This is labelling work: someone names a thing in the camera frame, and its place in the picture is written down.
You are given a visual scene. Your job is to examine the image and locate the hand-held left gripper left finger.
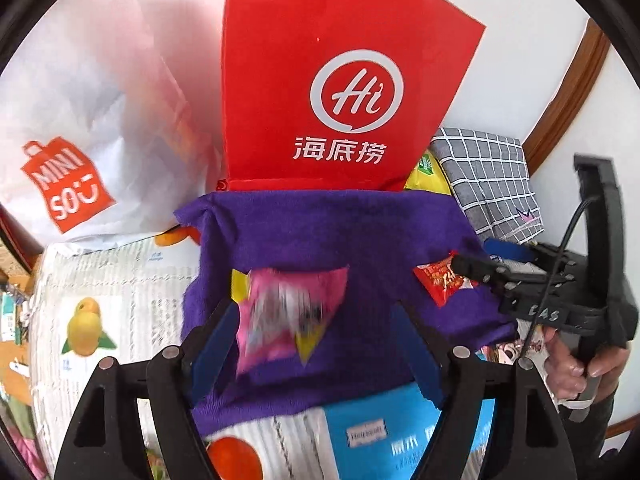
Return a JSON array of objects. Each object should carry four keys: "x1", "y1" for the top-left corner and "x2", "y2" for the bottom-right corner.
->
[{"x1": 54, "y1": 299, "x2": 243, "y2": 480}]

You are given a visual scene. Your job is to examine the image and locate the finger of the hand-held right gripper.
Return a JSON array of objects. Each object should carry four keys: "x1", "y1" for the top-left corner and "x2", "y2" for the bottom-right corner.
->
[
  {"x1": 529, "y1": 241, "x2": 598, "y2": 286},
  {"x1": 451, "y1": 255, "x2": 517, "y2": 293}
]

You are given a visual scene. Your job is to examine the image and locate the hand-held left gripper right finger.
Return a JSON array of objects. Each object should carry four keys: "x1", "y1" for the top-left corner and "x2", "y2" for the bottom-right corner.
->
[{"x1": 390, "y1": 300, "x2": 576, "y2": 480}]

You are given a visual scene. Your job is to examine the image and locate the red snack packet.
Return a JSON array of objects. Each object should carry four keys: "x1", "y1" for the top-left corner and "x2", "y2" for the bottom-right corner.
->
[{"x1": 413, "y1": 251, "x2": 481, "y2": 308}]

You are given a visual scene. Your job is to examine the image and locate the pink cartoon snack packet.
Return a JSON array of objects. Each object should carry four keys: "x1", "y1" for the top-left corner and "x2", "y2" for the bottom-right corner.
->
[{"x1": 231, "y1": 266, "x2": 350, "y2": 375}]

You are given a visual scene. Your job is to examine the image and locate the person's right hand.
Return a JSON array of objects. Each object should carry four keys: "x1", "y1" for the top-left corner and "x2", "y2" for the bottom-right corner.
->
[{"x1": 546, "y1": 329, "x2": 632, "y2": 403}]

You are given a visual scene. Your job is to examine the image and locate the blue snack packet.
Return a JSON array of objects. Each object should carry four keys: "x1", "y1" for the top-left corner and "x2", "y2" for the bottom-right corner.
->
[{"x1": 484, "y1": 238, "x2": 532, "y2": 262}]

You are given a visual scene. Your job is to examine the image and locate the blue tissue pack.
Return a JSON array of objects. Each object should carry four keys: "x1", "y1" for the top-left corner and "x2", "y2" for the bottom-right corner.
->
[{"x1": 320, "y1": 382, "x2": 496, "y2": 480}]

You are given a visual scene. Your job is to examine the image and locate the grey checked cloth pouch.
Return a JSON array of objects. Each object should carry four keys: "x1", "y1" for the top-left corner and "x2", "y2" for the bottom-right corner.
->
[{"x1": 431, "y1": 127, "x2": 545, "y2": 247}]

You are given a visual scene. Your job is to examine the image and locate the fruit print tablecloth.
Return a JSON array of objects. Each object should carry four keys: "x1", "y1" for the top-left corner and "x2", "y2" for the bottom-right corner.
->
[{"x1": 27, "y1": 232, "x2": 501, "y2": 480}]

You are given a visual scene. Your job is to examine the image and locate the yellow green snack packet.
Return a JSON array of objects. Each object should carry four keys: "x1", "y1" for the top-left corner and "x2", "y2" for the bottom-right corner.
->
[{"x1": 404, "y1": 150, "x2": 451, "y2": 196}]

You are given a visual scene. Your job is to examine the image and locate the purple towel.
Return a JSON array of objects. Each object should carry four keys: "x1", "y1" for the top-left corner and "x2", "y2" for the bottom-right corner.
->
[{"x1": 174, "y1": 189, "x2": 518, "y2": 436}]

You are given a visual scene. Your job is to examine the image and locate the brown wooden trim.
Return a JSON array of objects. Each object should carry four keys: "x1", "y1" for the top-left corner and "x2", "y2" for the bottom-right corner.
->
[{"x1": 522, "y1": 20, "x2": 611, "y2": 176}]

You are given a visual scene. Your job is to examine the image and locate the red paper bag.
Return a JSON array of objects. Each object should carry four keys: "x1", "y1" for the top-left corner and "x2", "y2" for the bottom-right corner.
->
[{"x1": 220, "y1": 0, "x2": 487, "y2": 193}]

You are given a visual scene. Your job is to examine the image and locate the white plastic bag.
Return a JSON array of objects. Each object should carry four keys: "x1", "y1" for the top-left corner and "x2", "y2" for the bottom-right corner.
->
[{"x1": 0, "y1": 0, "x2": 222, "y2": 251}]

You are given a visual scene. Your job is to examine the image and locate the black cable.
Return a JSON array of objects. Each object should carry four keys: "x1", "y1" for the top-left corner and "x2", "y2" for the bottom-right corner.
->
[{"x1": 517, "y1": 197, "x2": 601, "y2": 361}]

